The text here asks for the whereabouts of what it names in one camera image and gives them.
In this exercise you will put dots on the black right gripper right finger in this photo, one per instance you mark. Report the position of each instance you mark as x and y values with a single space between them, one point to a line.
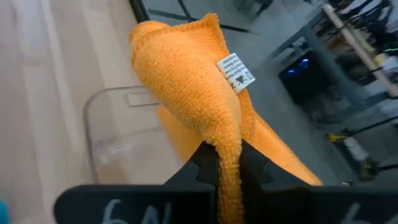
258 174

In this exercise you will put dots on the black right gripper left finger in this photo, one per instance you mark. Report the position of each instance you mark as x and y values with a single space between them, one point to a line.
199 171

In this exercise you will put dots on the black computer tower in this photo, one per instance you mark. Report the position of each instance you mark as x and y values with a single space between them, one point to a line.
304 77

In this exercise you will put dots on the clear plastic bin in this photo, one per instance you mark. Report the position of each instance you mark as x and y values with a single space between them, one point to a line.
124 140

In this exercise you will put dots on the yellow power plug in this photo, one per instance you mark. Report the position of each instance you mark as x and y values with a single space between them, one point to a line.
335 137

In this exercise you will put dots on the orange microfiber towel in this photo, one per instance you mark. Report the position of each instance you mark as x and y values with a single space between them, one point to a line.
186 93

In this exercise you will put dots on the white power adapter box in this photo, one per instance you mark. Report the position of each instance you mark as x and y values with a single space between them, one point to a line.
356 149

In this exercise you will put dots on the grey metal bench leg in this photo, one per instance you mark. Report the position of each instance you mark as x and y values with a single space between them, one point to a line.
329 62

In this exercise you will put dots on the light wooden bench top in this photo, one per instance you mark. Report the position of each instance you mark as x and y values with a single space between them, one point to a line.
357 46

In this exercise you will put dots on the blue microfiber towel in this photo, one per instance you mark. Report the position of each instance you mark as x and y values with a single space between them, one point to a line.
3 213

